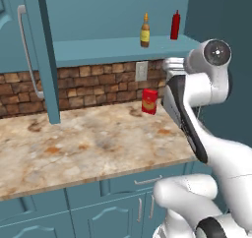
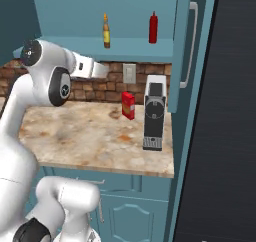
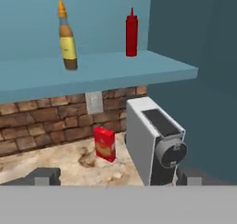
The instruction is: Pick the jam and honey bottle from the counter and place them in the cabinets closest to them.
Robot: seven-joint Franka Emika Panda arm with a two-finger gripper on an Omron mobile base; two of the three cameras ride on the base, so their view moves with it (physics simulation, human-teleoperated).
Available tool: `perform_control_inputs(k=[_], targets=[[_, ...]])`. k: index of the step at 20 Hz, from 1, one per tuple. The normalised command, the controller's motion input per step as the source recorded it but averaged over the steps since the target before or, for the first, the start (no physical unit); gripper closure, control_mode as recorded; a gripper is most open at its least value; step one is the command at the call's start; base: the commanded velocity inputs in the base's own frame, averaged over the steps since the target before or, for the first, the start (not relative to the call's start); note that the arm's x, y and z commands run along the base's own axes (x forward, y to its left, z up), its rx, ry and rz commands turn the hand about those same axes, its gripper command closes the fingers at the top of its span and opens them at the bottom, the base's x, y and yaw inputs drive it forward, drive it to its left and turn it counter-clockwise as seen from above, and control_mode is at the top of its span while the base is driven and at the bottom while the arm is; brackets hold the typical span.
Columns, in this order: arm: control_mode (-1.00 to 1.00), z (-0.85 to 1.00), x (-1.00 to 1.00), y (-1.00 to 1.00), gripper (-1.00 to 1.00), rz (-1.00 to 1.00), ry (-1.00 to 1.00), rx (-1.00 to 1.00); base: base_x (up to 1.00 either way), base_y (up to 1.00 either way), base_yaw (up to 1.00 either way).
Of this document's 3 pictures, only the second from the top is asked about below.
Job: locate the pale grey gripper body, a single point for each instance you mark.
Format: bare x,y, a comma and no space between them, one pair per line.
100,70

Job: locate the teal tall side panel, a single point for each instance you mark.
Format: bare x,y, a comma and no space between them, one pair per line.
191,119

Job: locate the teal drawer front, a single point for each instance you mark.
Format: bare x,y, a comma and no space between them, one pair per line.
133,182

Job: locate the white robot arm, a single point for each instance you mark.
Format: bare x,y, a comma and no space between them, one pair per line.
20,172

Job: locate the amber bottle with yellow label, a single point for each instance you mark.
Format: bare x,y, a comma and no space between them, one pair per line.
106,32

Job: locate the black fridge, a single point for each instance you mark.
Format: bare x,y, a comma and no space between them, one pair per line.
220,119

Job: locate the dark teal cabinet door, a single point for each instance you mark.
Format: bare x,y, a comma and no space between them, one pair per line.
18,26

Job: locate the teal base cabinet door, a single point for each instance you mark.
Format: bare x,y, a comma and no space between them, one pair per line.
133,219

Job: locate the red squeeze bottle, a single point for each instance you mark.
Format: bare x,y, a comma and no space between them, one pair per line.
153,27

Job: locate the grey wall outlet plate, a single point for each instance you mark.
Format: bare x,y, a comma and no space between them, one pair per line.
129,73

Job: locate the teal wall cabinet door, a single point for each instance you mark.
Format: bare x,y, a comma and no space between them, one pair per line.
178,52

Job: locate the black and silver coffee machine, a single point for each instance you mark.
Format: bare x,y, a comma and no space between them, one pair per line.
154,116

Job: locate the red carton box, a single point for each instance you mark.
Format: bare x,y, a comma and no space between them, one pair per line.
128,105

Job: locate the teal open wall cabinet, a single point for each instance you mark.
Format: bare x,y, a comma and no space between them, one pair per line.
130,12

